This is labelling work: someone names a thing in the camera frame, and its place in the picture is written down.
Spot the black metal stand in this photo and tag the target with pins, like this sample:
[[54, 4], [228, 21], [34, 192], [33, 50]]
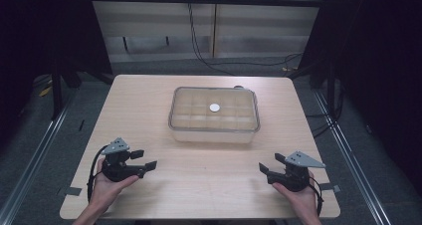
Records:
[[57, 89], [326, 75]]

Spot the metal floor rail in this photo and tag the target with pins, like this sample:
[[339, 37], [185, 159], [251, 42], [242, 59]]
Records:
[[351, 158], [31, 158]]

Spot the small black floor strip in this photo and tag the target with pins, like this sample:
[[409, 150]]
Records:
[[81, 125]]

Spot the clear plastic storage container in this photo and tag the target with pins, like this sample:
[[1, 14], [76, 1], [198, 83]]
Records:
[[212, 136]]

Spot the grey tape strip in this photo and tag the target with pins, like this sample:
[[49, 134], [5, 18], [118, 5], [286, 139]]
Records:
[[73, 191], [330, 187]]

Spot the black horizontal bar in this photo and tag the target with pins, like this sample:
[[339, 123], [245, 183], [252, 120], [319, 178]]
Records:
[[205, 0]]

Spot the dark curtain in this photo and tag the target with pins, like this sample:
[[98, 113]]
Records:
[[43, 32], [375, 69]]

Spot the person's right hand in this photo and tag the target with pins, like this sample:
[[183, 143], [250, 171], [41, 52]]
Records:
[[303, 200]]

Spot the person's left hand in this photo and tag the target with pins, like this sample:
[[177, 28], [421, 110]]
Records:
[[106, 190]]

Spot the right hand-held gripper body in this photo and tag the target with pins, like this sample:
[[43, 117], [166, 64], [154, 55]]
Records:
[[295, 178]]

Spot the white round disc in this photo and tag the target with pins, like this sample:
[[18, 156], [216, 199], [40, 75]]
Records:
[[215, 108]]

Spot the clear plastic container lid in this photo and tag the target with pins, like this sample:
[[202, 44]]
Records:
[[199, 109]]

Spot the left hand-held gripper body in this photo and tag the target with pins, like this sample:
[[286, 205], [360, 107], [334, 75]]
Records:
[[116, 170]]

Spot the yellow floor object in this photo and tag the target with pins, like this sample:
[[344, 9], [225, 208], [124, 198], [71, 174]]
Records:
[[45, 91]]

